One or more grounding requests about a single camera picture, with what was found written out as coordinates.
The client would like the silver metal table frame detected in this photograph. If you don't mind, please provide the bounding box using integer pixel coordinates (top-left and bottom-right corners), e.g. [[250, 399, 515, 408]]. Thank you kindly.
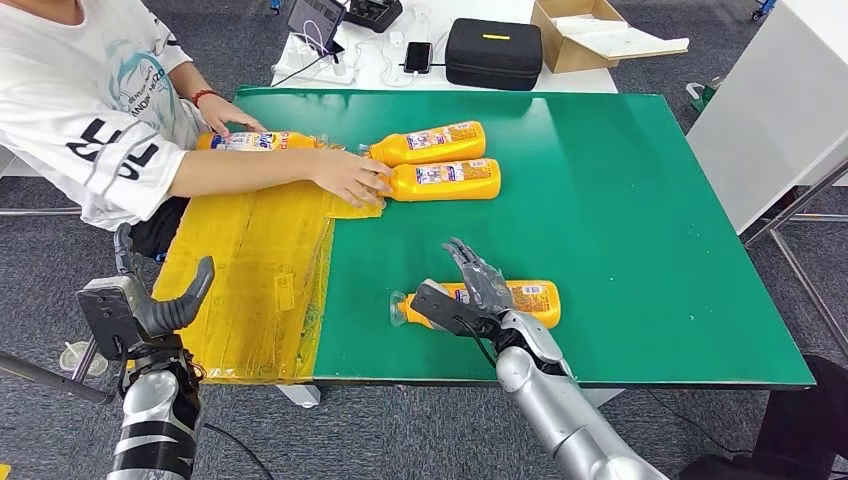
[[738, 155, 848, 362]]

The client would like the white sheet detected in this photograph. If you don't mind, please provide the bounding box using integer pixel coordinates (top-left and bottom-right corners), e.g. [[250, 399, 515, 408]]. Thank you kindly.
[[550, 13, 691, 60]]

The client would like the dark tablet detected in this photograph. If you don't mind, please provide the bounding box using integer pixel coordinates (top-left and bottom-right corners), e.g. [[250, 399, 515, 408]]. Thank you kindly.
[[286, 0, 348, 58]]

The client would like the person's left hand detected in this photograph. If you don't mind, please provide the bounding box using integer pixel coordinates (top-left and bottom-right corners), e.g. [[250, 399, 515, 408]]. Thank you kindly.
[[197, 95, 268, 138]]

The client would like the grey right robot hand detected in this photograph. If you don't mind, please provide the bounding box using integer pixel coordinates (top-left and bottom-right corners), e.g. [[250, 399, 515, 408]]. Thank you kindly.
[[441, 237, 517, 319]]

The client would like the black metal floor bar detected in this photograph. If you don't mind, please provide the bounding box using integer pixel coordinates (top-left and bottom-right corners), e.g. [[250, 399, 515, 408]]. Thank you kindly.
[[0, 351, 117, 407]]

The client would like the brown cardboard box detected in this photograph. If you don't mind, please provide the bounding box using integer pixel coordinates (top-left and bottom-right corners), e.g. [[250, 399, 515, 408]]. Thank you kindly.
[[529, 0, 691, 74]]

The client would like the black floor cable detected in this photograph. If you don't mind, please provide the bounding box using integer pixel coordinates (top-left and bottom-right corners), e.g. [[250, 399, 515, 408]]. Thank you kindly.
[[647, 389, 757, 458]]

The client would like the silver metal rail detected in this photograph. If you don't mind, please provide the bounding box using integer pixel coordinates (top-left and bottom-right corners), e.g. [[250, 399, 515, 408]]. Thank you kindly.
[[0, 207, 84, 219]]

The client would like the person's right hand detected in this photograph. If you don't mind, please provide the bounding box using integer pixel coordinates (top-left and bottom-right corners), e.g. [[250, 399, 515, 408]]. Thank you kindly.
[[309, 148, 395, 210]]

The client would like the person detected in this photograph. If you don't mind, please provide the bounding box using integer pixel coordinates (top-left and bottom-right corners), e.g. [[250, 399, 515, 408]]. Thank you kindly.
[[0, 0, 395, 263]]

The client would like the white table foot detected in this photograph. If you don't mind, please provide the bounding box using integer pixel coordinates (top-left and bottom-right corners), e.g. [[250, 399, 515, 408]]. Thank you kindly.
[[582, 387, 625, 407], [278, 384, 323, 410]]

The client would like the white tablet cable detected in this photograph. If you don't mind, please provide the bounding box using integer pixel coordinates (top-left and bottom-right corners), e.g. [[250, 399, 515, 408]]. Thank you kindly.
[[301, 18, 336, 60]]

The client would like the clear plastic lid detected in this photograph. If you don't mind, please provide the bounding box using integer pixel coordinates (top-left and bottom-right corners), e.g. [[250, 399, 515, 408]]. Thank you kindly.
[[58, 341, 101, 376]]

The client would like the black charger device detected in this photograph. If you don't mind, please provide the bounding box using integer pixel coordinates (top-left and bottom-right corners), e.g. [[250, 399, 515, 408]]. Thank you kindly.
[[344, 0, 404, 34]]

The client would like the white table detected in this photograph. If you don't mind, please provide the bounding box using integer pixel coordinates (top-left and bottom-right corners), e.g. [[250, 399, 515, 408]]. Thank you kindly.
[[270, 0, 619, 94]]

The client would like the silver metal leg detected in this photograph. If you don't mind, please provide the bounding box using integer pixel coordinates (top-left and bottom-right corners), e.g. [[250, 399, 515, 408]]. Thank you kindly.
[[69, 339, 101, 386]]

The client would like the black zip case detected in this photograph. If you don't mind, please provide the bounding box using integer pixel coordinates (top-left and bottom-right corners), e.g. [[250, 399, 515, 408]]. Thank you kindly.
[[444, 17, 545, 92]]

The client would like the green white floor bracket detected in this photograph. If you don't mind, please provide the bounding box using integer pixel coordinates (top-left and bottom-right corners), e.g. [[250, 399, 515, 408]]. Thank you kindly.
[[685, 78, 723, 114]]

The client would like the white power strip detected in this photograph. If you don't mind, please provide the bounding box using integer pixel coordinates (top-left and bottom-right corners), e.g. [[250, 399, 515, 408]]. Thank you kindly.
[[273, 33, 366, 86]]

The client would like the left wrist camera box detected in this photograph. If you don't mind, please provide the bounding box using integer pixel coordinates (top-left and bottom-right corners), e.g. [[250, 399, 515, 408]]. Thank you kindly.
[[76, 276, 148, 364]]

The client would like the black desk cable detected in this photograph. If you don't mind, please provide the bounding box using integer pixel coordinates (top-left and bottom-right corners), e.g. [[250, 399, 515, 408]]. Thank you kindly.
[[270, 54, 342, 90]]

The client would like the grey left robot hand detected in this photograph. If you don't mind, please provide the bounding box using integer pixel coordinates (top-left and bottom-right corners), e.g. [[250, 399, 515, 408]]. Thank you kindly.
[[112, 223, 217, 339]]

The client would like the yellow taped cardboard mat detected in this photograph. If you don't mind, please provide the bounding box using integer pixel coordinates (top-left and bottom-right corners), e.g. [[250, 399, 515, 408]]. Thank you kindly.
[[150, 135, 387, 386]]

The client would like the orange detergent bottle clear cap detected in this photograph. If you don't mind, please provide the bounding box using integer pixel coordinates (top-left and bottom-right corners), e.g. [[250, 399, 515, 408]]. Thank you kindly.
[[357, 120, 488, 169], [377, 158, 503, 203], [196, 130, 333, 153], [389, 279, 562, 331]]

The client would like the black smartphone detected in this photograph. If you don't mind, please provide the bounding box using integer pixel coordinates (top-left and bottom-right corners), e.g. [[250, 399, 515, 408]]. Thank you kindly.
[[404, 41, 434, 75]]

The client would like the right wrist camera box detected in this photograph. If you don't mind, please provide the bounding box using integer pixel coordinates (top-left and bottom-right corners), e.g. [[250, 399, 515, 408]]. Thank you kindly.
[[409, 283, 501, 339]]

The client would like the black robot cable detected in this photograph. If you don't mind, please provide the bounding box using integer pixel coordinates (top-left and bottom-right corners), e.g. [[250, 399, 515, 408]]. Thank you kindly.
[[201, 423, 276, 480]]

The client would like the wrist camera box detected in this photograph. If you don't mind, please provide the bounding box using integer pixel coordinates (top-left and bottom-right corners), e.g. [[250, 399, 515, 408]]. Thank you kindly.
[[409, 283, 501, 339], [76, 276, 148, 364]]

